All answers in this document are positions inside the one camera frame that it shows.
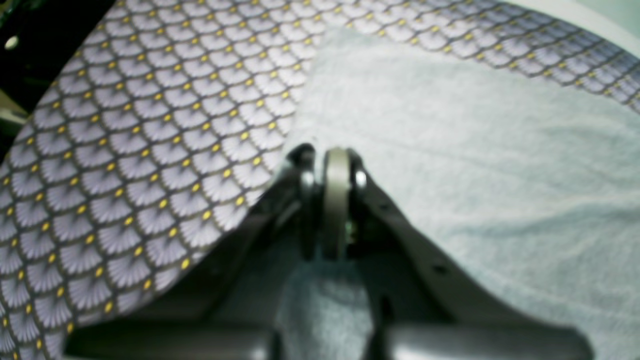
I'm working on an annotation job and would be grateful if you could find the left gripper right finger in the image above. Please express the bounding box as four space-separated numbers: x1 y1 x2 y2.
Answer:
322 147 594 360

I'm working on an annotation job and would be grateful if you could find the patterned purple tablecloth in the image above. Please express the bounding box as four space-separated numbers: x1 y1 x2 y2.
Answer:
1 0 639 360

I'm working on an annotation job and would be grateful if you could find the light grey T-shirt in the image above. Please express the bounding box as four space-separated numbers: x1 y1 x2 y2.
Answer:
285 27 640 360

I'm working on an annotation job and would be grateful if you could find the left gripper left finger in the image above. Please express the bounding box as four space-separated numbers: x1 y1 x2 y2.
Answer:
63 144 316 360

